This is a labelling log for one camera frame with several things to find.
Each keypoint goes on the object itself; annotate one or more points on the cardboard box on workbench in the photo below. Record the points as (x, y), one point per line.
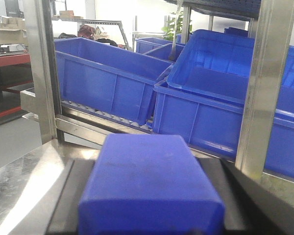
(12, 31)

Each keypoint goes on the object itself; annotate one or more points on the blue rectangular plastic part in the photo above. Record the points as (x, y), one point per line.
(149, 185)

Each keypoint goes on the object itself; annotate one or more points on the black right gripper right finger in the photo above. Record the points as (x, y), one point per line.
(250, 209)

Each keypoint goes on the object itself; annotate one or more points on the stainless steel shelf rack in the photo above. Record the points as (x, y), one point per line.
(272, 31)

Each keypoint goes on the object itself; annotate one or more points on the far blue bin behind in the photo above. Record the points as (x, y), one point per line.
(158, 48)

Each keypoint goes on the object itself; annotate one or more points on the tilted blue bin on top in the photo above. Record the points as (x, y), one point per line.
(217, 65)

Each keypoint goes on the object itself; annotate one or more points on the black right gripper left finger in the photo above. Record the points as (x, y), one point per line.
(64, 220)

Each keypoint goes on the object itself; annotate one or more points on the red metal workbench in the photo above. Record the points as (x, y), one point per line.
(15, 76)

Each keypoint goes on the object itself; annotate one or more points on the blue bin lower front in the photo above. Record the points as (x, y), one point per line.
(215, 126)

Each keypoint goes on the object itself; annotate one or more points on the long blue bin left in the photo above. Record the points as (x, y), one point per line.
(108, 78)

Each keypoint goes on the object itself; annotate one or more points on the green potted plant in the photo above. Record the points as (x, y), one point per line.
(172, 26)

